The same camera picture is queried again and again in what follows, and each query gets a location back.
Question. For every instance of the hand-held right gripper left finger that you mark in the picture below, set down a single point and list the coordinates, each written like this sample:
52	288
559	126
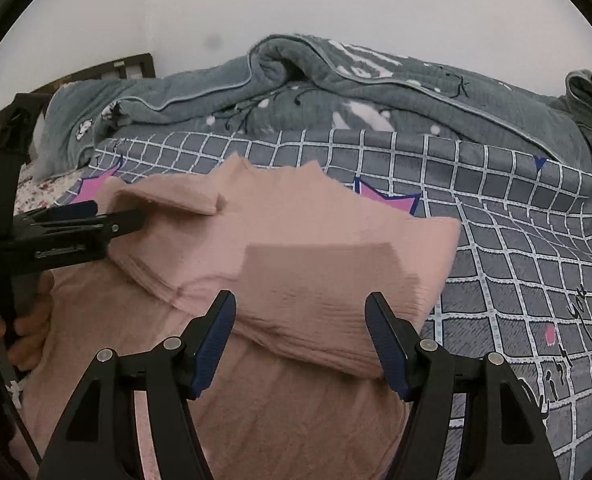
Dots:
216	345

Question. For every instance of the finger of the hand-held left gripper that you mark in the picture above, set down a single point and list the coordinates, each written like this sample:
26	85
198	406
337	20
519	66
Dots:
123	222
61	216

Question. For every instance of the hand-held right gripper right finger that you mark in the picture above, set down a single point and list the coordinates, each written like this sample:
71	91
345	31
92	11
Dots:
383	340

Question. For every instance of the pink ribbed garment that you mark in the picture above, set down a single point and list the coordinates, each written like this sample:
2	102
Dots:
286	230

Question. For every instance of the person's left hand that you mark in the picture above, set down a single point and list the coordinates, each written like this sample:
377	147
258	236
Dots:
31	340

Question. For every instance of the floral patterned cloth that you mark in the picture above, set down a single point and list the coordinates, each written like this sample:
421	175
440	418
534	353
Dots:
41	190

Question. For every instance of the grey checkered bed sheet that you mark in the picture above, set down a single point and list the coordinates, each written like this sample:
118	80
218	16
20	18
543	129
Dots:
515	260

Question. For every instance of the dark wooden bed headboard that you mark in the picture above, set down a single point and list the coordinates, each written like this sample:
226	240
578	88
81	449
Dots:
131	65

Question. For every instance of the grey-green printed quilt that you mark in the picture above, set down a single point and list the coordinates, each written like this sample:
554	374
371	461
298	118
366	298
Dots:
326	95

